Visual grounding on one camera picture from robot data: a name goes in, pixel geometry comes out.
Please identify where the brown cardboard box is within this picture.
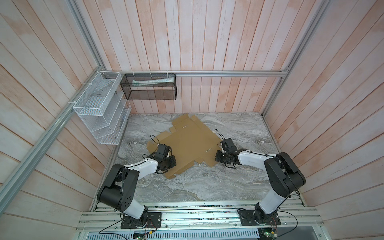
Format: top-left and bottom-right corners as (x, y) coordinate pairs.
(157, 114), (221, 179)

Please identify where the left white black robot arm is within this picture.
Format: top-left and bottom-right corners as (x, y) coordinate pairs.
(97, 144), (177, 228)

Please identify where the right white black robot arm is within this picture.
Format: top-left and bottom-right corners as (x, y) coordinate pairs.
(215, 139), (306, 225)

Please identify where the white paper in basket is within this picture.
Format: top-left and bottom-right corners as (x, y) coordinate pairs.
(132, 77), (175, 87)

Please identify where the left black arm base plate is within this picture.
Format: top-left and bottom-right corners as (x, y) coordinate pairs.
(121, 212), (162, 229)

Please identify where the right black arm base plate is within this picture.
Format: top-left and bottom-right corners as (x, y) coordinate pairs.
(237, 208), (281, 226)

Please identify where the black wire mesh basket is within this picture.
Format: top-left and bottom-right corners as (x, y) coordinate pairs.
(120, 73), (178, 101)

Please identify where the white wire mesh shelf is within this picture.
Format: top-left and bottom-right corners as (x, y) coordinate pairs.
(73, 71), (131, 145)

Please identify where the aluminium frame rail front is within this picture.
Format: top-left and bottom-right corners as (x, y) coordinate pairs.
(76, 199), (324, 232)

